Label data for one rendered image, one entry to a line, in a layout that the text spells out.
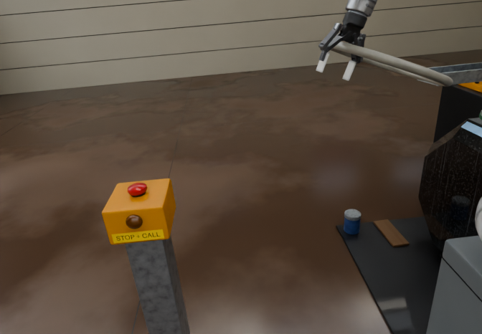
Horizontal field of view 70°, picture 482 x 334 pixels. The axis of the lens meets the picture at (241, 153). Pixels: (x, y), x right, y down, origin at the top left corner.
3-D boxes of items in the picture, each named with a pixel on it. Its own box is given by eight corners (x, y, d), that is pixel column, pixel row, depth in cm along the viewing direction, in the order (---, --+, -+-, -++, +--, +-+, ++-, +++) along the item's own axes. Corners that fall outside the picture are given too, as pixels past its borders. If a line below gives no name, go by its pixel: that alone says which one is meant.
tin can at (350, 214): (342, 225, 227) (343, 208, 222) (358, 225, 226) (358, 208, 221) (345, 234, 218) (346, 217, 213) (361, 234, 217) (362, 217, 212)
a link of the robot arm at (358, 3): (383, 2, 114) (375, 21, 115) (362, 0, 121) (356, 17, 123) (365, -7, 109) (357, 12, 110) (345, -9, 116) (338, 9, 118)
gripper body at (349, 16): (356, 11, 111) (345, 40, 114) (373, 19, 116) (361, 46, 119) (341, 8, 117) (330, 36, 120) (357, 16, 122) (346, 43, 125)
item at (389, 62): (393, 72, 162) (396, 66, 161) (481, 97, 118) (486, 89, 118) (303, 41, 147) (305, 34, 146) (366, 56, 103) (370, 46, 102)
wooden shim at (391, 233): (373, 223, 227) (373, 221, 226) (387, 221, 228) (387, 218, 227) (393, 247, 204) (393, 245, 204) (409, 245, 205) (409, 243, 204)
